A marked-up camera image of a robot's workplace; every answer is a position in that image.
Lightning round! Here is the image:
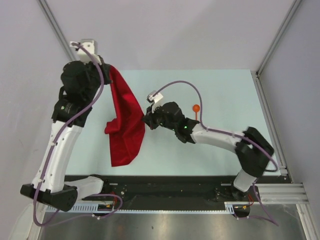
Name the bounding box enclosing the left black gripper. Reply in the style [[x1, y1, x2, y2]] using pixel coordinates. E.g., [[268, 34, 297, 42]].
[[83, 55, 113, 102]]

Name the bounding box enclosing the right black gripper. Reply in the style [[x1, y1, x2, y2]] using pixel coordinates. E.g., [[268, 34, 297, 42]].
[[141, 103, 177, 132]]

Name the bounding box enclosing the red cloth napkin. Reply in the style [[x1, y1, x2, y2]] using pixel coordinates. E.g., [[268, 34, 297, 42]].
[[104, 66, 146, 167]]

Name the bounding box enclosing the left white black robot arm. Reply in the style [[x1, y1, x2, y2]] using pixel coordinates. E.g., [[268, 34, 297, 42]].
[[20, 57, 112, 212]]

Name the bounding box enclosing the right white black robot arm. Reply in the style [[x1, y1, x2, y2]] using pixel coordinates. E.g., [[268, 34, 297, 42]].
[[142, 102, 275, 201]]

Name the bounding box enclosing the orange plastic spoon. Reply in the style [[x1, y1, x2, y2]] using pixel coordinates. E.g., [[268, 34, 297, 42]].
[[192, 104, 201, 121]]

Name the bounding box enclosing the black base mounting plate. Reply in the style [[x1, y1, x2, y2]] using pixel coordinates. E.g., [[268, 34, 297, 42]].
[[82, 175, 292, 211]]

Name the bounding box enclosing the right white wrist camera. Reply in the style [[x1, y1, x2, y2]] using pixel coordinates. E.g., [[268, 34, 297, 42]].
[[147, 91, 164, 113]]

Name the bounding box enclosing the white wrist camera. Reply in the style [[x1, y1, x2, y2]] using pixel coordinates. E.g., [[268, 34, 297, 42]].
[[147, 91, 164, 113], [69, 39, 101, 64]]

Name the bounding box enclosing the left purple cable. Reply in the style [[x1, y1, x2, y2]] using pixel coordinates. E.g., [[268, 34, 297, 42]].
[[32, 41, 123, 227]]

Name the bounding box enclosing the purple cable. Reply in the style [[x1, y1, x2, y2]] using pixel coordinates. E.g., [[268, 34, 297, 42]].
[[152, 80, 280, 227], [32, 41, 123, 227]]

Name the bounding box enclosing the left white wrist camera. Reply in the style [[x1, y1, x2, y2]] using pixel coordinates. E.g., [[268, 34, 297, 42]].
[[69, 39, 101, 64]]

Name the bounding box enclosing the left aluminium frame post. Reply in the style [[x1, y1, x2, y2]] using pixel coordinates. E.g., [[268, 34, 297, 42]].
[[36, 0, 78, 62]]

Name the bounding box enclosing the aluminium frame post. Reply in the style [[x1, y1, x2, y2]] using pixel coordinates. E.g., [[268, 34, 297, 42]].
[[255, 0, 304, 77], [36, 0, 78, 62]]

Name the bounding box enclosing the right side aluminium rail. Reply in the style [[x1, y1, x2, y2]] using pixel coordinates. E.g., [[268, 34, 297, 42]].
[[251, 71, 289, 176]]

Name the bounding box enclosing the aluminium rail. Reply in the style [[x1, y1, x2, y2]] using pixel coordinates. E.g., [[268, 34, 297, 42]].
[[34, 182, 307, 203], [251, 71, 289, 176]]

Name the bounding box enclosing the white slotted cable duct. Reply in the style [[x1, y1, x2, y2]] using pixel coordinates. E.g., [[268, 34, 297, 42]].
[[46, 201, 252, 215]]

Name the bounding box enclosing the right aluminium frame post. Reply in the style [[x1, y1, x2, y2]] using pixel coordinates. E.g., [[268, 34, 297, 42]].
[[255, 0, 304, 77]]

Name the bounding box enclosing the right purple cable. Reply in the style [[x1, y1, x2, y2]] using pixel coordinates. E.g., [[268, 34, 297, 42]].
[[152, 80, 280, 227]]

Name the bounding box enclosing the front aluminium rail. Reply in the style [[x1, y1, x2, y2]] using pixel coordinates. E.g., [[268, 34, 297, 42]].
[[34, 182, 307, 203]]

